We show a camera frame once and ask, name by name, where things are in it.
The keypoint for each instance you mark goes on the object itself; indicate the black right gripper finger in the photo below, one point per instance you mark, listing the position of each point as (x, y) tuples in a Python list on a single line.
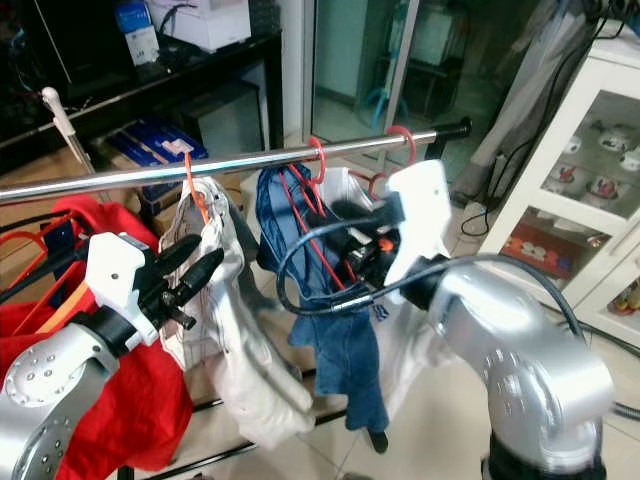
[(360, 210)]

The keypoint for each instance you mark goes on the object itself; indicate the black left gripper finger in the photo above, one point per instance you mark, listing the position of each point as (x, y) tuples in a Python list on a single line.
[(200, 273), (175, 252)]

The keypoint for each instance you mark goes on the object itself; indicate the blue denim shorts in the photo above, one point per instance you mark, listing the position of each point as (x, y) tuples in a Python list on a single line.
[(350, 370)]

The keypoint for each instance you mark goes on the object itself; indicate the orange hanger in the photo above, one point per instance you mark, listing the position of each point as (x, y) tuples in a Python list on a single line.
[(193, 188)]

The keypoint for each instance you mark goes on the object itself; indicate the flat blue box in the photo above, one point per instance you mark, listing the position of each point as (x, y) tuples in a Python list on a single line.
[(140, 148)]

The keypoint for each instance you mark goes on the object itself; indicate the red garment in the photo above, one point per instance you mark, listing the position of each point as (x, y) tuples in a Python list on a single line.
[(150, 420)]

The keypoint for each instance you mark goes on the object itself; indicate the glass sliding door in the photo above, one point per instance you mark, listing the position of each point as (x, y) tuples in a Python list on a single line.
[(350, 60)]

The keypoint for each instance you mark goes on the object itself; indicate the black desk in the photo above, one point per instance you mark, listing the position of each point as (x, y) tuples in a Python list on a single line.
[(230, 100)]

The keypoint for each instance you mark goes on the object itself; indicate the black clothes rack stand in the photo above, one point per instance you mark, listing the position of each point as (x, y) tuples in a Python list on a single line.
[(378, 442)]

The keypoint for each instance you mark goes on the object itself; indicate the white glass-door cabinet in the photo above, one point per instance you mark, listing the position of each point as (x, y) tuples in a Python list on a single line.
[(545, 150)]

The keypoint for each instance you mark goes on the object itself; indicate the blue and white carton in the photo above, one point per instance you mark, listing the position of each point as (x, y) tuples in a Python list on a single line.
[(138, 45)]

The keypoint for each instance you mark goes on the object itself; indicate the white cardboard box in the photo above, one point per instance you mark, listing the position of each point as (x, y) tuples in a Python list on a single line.
[(210, 25)]

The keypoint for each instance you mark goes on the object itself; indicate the grey curtain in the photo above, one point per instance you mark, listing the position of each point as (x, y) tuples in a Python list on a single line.
[(550, 60)]

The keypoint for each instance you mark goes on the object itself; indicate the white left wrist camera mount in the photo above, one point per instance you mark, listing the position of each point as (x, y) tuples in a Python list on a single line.
[(120, 280)]

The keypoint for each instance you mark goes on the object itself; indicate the silver clothes rail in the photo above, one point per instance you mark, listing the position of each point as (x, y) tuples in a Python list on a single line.
[(120, 173)]

